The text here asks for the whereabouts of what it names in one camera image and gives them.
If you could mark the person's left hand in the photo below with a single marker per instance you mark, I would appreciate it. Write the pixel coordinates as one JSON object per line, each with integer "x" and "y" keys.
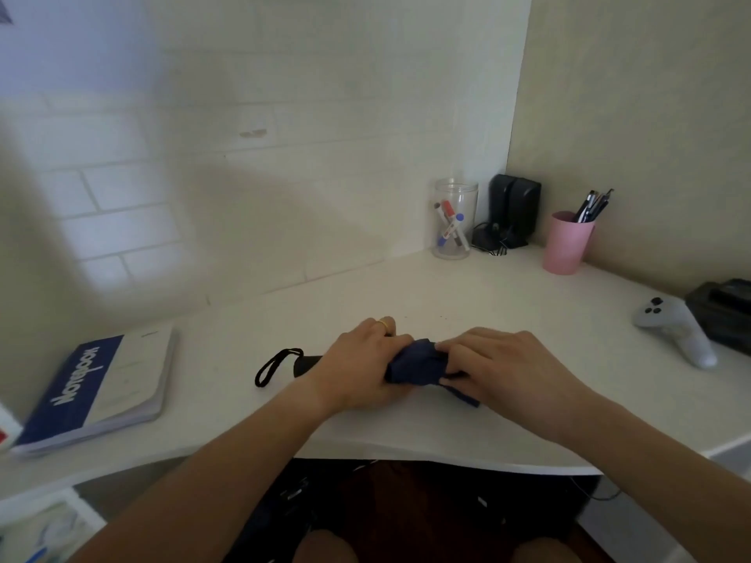
{"x": 346, "y": 375}

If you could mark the person's right hand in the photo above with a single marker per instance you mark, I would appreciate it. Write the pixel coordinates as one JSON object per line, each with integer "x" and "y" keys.
{"x": 516, "y": 381}

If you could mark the person's left thumb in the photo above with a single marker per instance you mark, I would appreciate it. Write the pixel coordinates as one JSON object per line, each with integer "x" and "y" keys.
{"x": 399, "y": 393}

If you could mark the person's right thumb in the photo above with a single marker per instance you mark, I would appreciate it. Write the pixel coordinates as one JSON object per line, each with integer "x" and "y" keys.
{"x": 455, "y": 381}

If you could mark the navy folding umbrella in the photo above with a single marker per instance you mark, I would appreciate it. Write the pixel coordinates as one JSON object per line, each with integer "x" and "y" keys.
{"x": 413, "y": 366}

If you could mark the person's left forearm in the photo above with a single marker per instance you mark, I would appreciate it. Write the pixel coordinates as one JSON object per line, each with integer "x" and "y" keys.
{"x": 223, "y": 480}

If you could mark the person's right forearm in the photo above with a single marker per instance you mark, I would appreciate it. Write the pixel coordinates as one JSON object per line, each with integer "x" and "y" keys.
{"x": 657, "y": 474}

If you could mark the person's black shorts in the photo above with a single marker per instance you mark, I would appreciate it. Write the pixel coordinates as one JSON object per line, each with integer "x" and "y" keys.
{"x": 410, "y": 510}

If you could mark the blue capped marker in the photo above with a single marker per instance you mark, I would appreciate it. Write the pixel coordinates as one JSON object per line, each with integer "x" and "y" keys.
{"x": 453, "y": 228}

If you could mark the red capped marker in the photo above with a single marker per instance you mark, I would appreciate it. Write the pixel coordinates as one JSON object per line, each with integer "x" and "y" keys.
{"x": 449, "y": 219}

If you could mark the brown capped marker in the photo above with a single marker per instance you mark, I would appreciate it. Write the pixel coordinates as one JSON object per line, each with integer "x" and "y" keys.
{"x": 437, "y": 212}

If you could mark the person's left knee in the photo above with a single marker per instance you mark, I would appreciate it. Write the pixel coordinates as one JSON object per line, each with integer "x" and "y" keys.
{"x": 325, "y": 548}

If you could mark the person's knee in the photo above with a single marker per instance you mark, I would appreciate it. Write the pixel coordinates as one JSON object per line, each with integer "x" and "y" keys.
{"x": 325, "y": 548}
{"x": 548, "y": 552}

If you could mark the pink plastic cup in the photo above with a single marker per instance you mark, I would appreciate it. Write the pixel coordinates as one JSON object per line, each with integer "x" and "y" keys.
{"x": 566, "y": 246}

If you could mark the black speaker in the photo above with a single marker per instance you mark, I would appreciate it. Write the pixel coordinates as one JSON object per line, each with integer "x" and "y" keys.
{"x": 500, "y": 199}
{"x": 525, "y": 208}

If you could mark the clear plastic jar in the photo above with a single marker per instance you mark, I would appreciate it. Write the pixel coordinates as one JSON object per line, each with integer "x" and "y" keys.
{"x": 455, "y": 193}

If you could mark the person's right knee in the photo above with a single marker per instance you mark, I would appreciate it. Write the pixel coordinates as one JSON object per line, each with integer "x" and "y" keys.
{"x": 548, "y": 552}

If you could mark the white game controller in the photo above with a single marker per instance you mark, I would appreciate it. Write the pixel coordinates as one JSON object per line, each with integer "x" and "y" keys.
{"x": 675, "y": 328}

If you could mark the white drawer cabinet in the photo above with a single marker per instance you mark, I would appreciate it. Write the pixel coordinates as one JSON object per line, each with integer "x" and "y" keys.
{"x": 675, "y": 521}

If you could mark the black box device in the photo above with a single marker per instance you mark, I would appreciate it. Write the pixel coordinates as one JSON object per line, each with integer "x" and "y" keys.
{"x": 724, "y": 313}

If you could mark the blue and white notebook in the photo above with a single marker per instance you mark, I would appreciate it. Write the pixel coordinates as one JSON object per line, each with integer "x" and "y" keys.
{"x": 94, "y": 386}

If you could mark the red and white box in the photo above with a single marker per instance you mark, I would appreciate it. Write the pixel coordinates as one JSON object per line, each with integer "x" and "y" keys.
{"x": 8, "y": 427}

